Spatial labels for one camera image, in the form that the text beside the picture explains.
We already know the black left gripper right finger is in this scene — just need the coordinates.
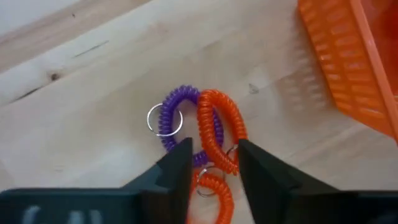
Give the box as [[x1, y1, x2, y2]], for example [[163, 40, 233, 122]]
[[238, 139, 398, 224]]

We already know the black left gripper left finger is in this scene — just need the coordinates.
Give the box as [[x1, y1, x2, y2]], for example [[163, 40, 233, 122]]
[[0, 138, 193, 224]]

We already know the orange spring keychain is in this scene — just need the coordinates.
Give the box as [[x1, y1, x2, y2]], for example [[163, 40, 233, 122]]
[[197, 89, 249, 175], [185, 166, 235, 224]]

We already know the purple spring keychain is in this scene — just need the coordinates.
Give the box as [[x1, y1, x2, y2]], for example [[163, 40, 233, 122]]
[[146, 84, 225, 169]]

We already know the orange plastic mesh basket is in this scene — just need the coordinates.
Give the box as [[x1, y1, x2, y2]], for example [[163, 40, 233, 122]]
[[297, 0, 398, 144]]

